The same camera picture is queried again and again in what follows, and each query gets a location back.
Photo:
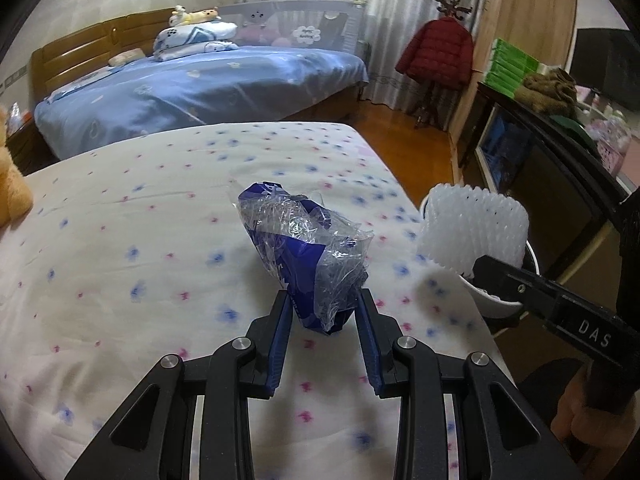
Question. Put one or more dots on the wooden wardrobe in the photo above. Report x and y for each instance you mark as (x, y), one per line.
(525, 5)

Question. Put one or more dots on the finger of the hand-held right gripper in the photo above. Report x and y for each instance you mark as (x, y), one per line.
(520, 287)

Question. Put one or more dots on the white foam fruit net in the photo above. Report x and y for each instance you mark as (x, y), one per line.
(475, 225)

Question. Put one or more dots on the stack of green boxes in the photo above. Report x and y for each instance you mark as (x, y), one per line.
(512, 67)

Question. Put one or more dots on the wooden bed frame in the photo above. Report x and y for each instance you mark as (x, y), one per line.
(75, 55)

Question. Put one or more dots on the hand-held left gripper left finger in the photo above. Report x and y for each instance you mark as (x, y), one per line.
(277, 345)

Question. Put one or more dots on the pink patterned box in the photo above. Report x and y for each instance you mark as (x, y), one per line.
(614, 155)

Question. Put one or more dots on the orange teddy bear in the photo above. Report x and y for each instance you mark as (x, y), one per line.
(12, 180)

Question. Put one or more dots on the dark glass-front cabinet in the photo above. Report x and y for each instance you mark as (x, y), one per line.
(545, 175)

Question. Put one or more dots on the black-lined round waste bin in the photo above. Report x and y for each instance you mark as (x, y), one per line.
(492, 305)

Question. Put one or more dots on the dark green cloth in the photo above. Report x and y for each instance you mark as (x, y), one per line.
(575, 132)

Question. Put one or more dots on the grey bed guard rail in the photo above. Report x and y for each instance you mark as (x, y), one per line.
(300, 22)

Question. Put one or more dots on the yellow plush toy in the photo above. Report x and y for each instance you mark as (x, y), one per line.
(195, 15)

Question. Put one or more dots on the red puffer jacket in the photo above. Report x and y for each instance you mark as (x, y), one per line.
(435, 57)

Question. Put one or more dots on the black television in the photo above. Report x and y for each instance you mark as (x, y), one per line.
(607, 67)

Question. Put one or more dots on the blue and clear plastic wrapper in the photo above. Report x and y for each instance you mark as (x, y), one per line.
(295, 270)

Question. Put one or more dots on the blue and white pillow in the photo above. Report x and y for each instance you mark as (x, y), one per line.
(195, 40)

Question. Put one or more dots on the wooden nightstand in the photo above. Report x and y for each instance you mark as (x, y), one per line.
(25, 152)

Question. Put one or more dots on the brown fuzzy cloth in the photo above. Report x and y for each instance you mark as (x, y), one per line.
(547, 92)

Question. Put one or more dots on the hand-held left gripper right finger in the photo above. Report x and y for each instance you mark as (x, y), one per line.
(369, 345)

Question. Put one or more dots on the white floral blanket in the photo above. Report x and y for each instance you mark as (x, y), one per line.
(150, 270)

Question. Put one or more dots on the blue bed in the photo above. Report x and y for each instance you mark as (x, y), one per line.
(200, 90)

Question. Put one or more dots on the small beige pillow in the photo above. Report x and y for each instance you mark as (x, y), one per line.
(126, 56)

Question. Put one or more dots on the wooden coat rack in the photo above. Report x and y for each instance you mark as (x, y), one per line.
(430, 107)

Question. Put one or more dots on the person's right hand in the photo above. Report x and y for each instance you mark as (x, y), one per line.
(610, 427)

